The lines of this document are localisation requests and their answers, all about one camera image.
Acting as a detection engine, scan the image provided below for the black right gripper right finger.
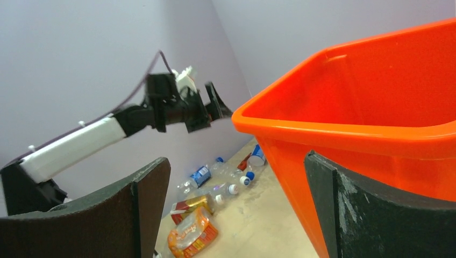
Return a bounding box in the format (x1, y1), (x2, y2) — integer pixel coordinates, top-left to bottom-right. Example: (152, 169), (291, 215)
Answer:
(303, 151), (455, 257)

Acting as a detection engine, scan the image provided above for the small clear white-cap bottle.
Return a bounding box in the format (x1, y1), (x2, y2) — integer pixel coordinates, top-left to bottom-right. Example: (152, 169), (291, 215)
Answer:
(195, 183), (239, 205)

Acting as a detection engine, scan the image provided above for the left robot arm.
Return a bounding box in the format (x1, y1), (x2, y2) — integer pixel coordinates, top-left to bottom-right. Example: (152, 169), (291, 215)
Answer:
(1, 71), (232, 216)

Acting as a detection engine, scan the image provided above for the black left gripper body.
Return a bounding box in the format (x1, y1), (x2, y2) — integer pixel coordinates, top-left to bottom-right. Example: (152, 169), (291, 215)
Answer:
(175, 87), (211, 133)

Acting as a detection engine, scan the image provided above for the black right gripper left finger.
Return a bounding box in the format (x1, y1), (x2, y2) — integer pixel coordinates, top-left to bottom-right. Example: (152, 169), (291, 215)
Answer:
(1, 157), (171, 257)

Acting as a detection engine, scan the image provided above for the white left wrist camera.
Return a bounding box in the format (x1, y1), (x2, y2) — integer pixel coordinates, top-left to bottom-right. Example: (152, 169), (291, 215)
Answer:
(172, 66), (198, 99)

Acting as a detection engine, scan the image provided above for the orange plastic bin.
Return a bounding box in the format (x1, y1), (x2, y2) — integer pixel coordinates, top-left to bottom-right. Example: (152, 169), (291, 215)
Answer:
(232, 19), (455, 257)

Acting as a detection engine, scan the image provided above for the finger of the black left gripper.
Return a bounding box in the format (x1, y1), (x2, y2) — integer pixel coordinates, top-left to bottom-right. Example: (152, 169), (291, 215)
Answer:
(205, 82), (233, 121)

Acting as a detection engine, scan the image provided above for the small label clear bottle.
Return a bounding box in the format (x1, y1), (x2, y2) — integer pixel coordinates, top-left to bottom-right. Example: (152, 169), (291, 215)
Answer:
(211, 162), (252, 187)

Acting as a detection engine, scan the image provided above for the pepsi label bottle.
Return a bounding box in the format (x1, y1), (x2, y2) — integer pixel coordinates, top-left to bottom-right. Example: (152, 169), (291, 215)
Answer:
(177, 157), (225, 196)

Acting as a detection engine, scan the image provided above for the crushed orange label bottle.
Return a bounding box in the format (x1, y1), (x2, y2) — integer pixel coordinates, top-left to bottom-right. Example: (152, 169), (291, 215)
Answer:
(167, 207), (219, 257)

